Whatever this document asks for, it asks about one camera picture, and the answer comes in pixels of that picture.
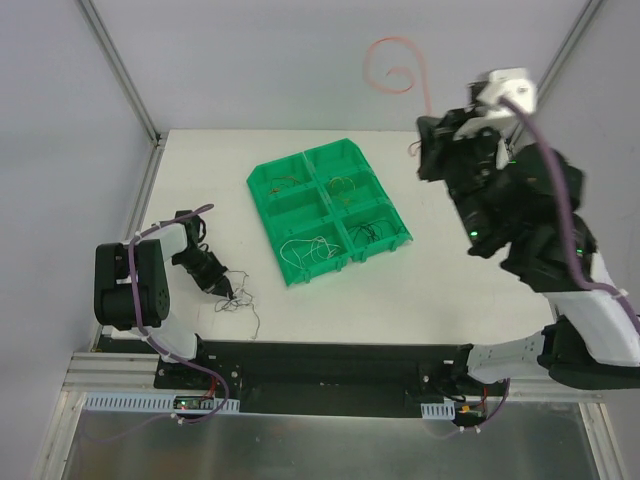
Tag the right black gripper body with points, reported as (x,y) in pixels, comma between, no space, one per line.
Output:
(433,151)

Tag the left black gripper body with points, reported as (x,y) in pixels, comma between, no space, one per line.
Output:
(214,278)

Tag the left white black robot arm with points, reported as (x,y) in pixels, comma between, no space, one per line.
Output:
(131,290)

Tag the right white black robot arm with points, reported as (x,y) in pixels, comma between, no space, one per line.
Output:
(593,344)

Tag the green plastic bin left column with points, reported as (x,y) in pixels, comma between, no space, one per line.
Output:
(301,228)

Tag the green plastic bin column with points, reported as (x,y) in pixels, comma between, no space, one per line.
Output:
(301,228)
(362,207)

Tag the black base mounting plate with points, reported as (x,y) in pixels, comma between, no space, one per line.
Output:
(355,380)

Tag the green plastic bin right column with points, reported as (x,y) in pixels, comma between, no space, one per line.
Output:
(362,207)

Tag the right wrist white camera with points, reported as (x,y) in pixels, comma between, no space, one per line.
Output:
(485,109)

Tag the left white cable duct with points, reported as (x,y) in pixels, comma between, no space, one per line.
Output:
(158,403)

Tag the white cable duct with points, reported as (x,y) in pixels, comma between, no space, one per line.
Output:
(158,403)
(438,411)

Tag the aluminium frame rail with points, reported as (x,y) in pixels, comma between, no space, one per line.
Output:
(117,372)

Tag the right white cable duct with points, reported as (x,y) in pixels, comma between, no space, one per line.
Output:
(438,411)

